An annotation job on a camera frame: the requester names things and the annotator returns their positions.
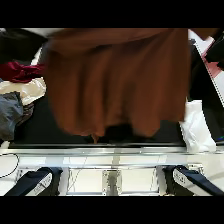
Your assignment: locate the brown T-shirt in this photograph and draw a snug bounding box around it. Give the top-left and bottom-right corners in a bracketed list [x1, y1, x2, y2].
[44, 28, 219, 145]

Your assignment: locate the brown striped garment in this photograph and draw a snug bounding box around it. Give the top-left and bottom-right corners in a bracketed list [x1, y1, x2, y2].
[16, 102, 35, 127]

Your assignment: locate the cream garment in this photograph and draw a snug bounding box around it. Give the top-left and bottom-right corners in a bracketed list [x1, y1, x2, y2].
[0, 77, 48, 106]

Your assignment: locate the white garment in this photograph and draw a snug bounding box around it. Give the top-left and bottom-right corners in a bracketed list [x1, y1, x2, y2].
[179, 99, 217, 154]

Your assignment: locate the blue-grey garment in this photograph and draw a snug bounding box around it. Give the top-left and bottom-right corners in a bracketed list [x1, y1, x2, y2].
[0, 91, 25, 142]

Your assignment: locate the silver frame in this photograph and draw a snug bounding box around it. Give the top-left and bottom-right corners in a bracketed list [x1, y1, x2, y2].
[0, 143, 224, 197]

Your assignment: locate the black cable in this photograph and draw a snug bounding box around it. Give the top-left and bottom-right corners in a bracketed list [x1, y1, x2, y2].
[0, 152, 20, 179]

